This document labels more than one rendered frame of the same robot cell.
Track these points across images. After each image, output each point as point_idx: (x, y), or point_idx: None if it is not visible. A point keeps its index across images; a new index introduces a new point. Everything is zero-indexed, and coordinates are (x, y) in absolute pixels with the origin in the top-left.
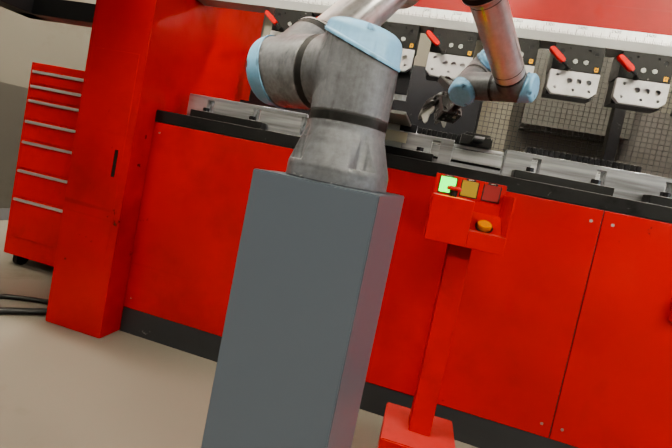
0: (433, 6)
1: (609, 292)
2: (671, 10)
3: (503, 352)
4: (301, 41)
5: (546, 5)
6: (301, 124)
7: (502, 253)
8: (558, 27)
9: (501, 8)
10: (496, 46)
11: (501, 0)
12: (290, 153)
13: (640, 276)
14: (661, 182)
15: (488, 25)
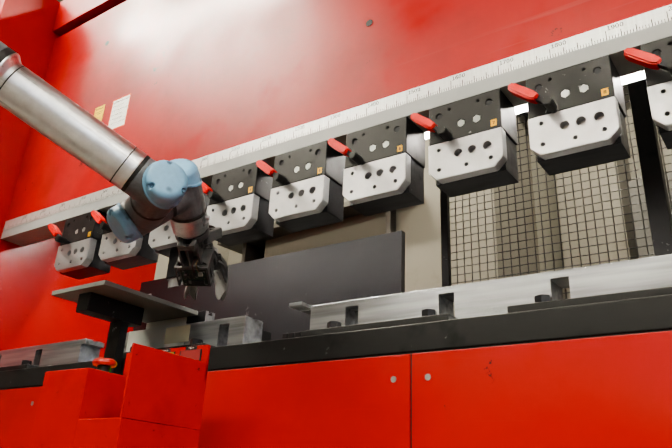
0: (211, 151)
1: None
2: (474, 36)
3: None
4: None
5: (327, 97)
6: (80, 355)
7: (115, 446)
8: (345, 116)
9: (15, 88)
10: (53, 136)
11: (8, 79)
12: (31, 394)
13: None
14: (543, 282)
15: (19, 113)
